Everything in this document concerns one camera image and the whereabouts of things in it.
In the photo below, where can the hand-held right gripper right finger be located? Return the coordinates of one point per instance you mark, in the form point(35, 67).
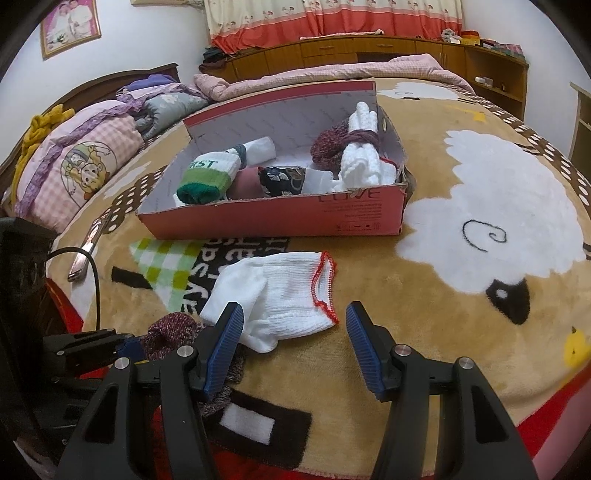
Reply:
point(364, 350)

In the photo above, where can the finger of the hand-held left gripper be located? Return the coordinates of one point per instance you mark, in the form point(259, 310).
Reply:
point(83, 344)

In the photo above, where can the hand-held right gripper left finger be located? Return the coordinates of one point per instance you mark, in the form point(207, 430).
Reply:
point(226, 346)

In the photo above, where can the maroon knit sock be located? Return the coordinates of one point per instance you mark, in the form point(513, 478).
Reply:
point(328, 147)
point(171, 332)

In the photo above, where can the white glove with red trim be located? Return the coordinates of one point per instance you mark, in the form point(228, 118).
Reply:
point(277, 295)

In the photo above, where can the pink shoe box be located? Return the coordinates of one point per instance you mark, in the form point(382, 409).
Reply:
point(277, 214)

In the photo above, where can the pink sock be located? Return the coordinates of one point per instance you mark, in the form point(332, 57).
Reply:
point(244, 182)

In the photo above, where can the large green white sock roll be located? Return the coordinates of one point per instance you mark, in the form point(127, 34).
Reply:
point(203, 177)

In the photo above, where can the black patterned sock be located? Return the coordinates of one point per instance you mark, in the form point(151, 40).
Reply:
point(281, 180)

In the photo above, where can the white knit cloth roll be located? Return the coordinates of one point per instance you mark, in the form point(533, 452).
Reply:
point(362, 161)

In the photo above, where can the white waffle cloth roll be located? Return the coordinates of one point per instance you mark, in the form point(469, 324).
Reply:
point(261, 150)

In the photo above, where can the smartphone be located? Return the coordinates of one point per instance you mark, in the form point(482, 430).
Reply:
point(85, 254)

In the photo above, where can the beige printed blanket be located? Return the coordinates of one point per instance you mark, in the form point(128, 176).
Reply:
point(415, 286)

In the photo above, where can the pink checked cartoon pillow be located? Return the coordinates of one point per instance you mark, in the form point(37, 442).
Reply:
point(92, 166)

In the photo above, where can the yellow knitted scarf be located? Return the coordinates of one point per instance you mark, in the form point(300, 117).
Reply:
point(41, 122)

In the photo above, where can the dark wooden headboard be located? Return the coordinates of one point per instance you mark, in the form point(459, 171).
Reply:
point(92, 85)

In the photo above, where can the grey flowered quilt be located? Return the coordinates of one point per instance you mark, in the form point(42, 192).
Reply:
point(171, 108)

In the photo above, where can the purple clothing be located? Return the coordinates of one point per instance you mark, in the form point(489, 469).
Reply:
point(152, 82)

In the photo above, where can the pink quilt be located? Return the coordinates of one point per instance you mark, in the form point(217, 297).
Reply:
point(323, 74)

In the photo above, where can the dark clothes pile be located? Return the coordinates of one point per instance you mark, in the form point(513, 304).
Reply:
point(214, 55)

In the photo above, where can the wooden cabinet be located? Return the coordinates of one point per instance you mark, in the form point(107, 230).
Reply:
point(494, 69)

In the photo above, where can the light wooden shelf unit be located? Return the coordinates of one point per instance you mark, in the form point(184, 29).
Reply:
point(581, 124)

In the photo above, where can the grey plush toy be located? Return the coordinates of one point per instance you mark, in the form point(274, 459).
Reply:
point(450, 35)

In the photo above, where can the stack of colourful boxes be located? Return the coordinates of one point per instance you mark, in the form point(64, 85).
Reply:
point(494, 44)

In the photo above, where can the white and red curtain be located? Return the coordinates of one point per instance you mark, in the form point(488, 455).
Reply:
point(323, 18)

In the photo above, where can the framed wall poster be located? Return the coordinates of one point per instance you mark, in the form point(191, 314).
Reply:
point(69, 27)

